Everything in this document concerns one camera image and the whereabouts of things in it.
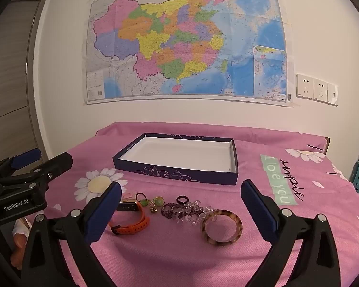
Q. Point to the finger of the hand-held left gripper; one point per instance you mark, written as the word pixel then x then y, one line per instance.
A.
pixel 27 157
pixel 58 163

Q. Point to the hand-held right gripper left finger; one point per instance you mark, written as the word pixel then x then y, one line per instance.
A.
pixel 107 213

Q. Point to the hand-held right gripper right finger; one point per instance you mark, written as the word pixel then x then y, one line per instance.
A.
pixel 258 207

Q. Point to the orange smart watch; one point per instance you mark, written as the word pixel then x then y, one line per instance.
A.
pixel 139 224

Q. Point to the tortoiseshell bangle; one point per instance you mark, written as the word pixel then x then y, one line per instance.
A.
pixel 208 236

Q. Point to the white shallow box tray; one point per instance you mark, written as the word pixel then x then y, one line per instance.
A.
pixel 179 154

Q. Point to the person's left hand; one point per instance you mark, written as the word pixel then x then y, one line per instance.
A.
pixel 20 239

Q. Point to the pink flower printed blanket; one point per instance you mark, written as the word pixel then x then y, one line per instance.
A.
pixel 173 254

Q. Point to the brown wooden door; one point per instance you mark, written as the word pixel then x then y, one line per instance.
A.
pixel 9 74

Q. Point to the white wall socket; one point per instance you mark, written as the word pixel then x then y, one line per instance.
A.
pixel 305 86
pixel 320 90

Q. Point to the white wall switch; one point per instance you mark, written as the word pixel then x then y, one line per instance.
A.
pixel 333 94

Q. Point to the colourful wall map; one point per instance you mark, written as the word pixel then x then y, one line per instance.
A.
pixel 182 41

